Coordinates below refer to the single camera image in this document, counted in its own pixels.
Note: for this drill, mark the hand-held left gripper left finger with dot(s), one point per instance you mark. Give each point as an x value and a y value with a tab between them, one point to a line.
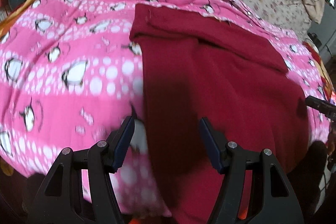
124	145

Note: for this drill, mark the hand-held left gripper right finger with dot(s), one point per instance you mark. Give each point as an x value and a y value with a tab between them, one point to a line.
210	145

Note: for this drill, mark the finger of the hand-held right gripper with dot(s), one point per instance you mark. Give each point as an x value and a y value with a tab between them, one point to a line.
321	106

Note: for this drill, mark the maroon fleece pants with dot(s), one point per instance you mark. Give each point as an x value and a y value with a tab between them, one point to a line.
210	77

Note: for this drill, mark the pink penguin print blanket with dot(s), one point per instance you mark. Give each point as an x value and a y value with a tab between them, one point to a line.
65	108

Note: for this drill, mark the yellow orange blanket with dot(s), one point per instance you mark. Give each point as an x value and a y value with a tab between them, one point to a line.
5	27

